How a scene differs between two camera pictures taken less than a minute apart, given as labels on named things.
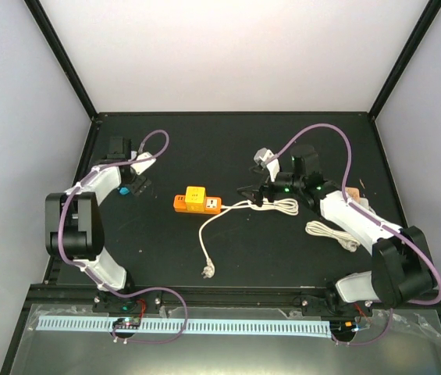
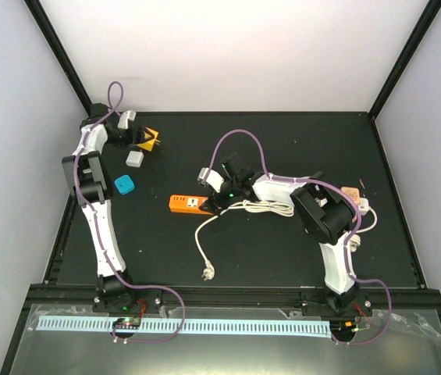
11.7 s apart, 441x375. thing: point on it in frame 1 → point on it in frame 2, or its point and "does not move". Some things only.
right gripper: (259, 194) → (224, 203)
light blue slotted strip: (214, 326) does not move
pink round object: (353, 193) does not move
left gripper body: (138, 187) → (133, 139)
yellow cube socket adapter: (195, 198) → (150, 137)
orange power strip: (212, 205) does not move
